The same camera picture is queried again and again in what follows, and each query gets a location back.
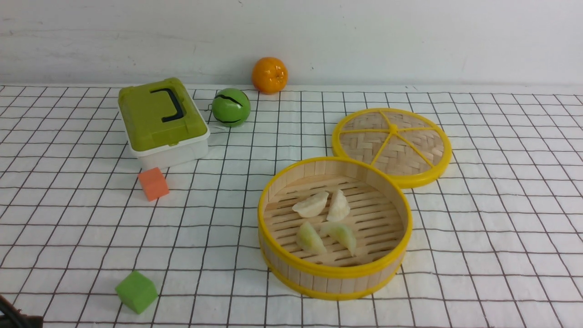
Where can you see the white dumpling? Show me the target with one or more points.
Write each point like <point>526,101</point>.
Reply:
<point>339,207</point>
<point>312,206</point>

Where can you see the greenish dumpling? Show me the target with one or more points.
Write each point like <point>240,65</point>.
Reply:
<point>307,238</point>
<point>342,234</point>

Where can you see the bamboo steamer tray yellow rim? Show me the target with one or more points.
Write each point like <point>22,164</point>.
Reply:
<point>380,218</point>

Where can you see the bamboo steamer lid yellow rim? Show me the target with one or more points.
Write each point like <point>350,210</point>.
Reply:
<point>409,148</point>

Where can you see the green toy ball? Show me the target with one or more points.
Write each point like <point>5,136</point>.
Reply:
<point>231,107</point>

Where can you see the orange toy fruit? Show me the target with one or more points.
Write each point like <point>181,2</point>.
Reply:
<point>269,75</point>

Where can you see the green lid white storage box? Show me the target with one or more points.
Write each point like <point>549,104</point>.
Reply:
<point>163,125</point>

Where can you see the orange foam cube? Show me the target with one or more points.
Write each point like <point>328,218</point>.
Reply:
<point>153,183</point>

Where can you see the green foam cube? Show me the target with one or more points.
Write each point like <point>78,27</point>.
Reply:
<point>137,292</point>

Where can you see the white black grid tablecloth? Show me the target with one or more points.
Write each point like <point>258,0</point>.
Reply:
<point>496,242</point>

